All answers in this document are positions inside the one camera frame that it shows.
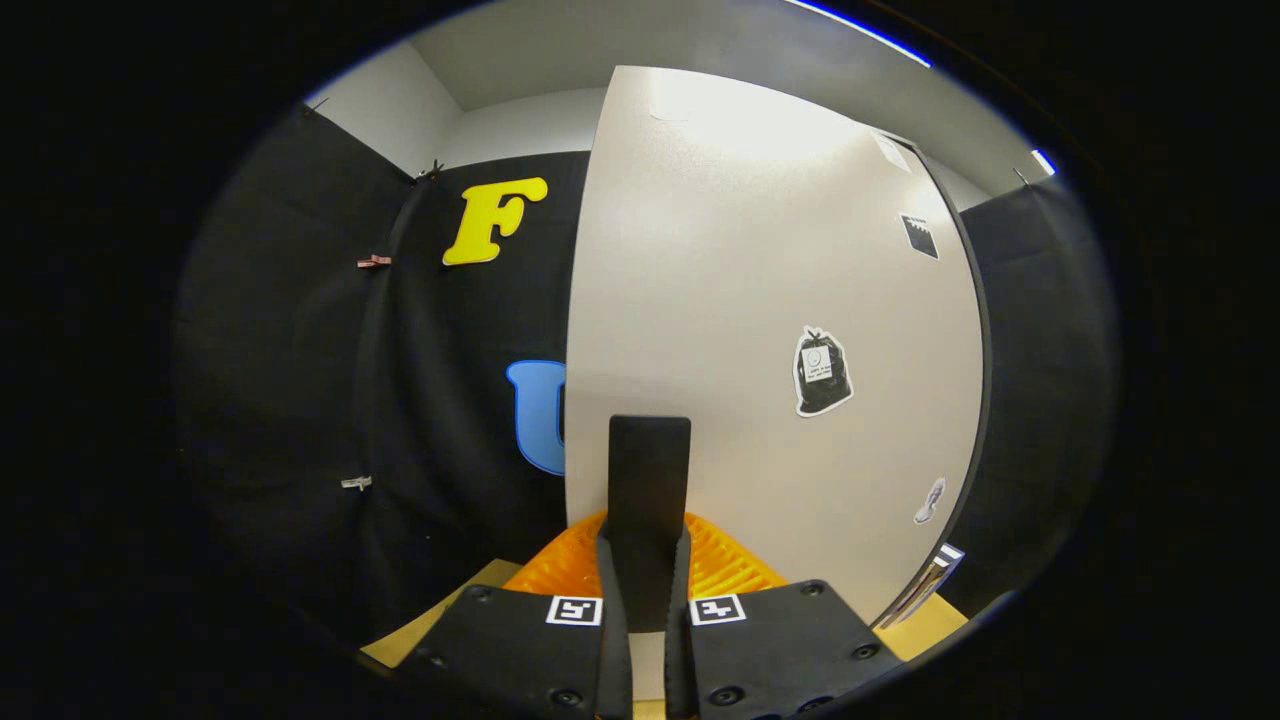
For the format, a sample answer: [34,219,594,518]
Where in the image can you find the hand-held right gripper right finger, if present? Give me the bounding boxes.
[663,512,906,720]

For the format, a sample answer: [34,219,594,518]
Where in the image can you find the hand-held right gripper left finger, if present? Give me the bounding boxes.
[395,510,636,720]

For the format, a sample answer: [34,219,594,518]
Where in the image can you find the beige cabinet door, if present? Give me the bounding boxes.
[563,65,986,701]

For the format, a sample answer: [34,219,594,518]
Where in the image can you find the dark grey cabinet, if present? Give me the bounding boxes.
[900,130,993,621]

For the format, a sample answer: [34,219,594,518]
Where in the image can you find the brown book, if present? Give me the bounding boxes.
[878,560,941,631]

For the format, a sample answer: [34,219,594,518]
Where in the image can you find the black backdrop cloth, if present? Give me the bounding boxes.
[172,100,1119,641]

